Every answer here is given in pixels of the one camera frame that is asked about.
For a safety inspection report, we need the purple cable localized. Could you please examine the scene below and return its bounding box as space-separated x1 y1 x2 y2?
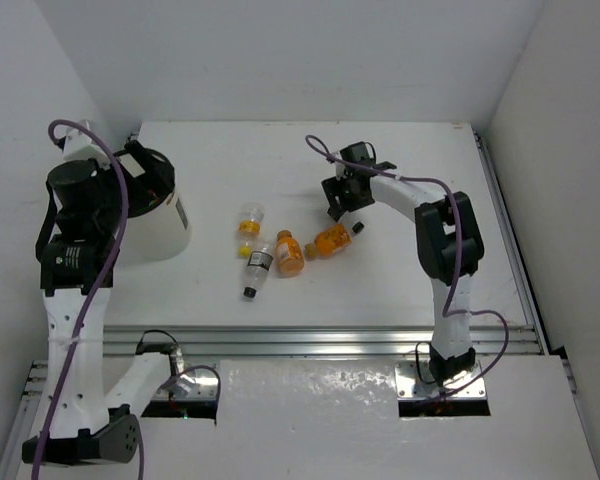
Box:
29 118 221 480
304 133 511 401

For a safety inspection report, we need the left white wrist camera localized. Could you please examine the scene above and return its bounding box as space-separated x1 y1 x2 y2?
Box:
62 127 106 162

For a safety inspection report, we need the clear bottle black label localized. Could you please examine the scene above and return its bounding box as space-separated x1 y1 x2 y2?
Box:
243 240 275 300
350 222 365 236

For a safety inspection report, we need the right black base cable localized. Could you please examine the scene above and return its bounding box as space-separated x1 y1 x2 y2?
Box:
413 340 446 396

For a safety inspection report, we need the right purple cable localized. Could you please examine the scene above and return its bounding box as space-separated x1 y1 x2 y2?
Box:
304 133 511 401

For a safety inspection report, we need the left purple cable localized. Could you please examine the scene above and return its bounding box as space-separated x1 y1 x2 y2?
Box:
29 118 221 480

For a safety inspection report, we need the orange juice bottle barcode label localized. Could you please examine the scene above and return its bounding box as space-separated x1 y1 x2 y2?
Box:
276 230 305 277

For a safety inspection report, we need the left black base cable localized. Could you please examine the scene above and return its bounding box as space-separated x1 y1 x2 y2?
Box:
135 329 186 371

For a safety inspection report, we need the aluminium left side rail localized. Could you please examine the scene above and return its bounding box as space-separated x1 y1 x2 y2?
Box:
0 360 48 480

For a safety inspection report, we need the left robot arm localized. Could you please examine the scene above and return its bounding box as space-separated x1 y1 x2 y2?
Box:
22 140 191 466

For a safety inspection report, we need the aluminium right side rail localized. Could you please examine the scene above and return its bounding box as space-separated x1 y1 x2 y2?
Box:
473 130 551 355

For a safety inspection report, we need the orange juice bottle floral label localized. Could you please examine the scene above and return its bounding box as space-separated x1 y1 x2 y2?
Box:
305 223 353 260

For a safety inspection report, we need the clear bottle yellow label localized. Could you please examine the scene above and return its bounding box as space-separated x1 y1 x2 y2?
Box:
237 202 265 258

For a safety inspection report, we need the black base cable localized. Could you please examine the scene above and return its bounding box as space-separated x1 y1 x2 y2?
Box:
413 340 446 396
135 329 186 371

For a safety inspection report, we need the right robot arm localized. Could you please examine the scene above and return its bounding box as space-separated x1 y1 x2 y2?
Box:
318 142 485 386

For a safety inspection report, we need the clear bottle black label front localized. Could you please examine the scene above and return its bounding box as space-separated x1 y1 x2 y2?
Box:
243 240 275 300

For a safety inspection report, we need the aluminium rail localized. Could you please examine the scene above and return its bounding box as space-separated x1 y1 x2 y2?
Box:
99 324 541 359
0 360 48 480
473 130 551 355

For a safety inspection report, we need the white bin with black rim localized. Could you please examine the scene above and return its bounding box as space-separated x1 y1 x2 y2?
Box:
117 140 191 265

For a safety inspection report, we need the aluminium front rail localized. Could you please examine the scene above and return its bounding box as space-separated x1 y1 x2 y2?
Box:
99 324 541 359

